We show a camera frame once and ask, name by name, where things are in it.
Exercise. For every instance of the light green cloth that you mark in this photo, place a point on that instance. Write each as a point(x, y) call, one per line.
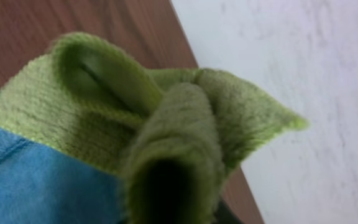
point(171, 137)

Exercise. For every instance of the folded blue cloth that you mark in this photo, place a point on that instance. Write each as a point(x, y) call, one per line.
point(41, 185)

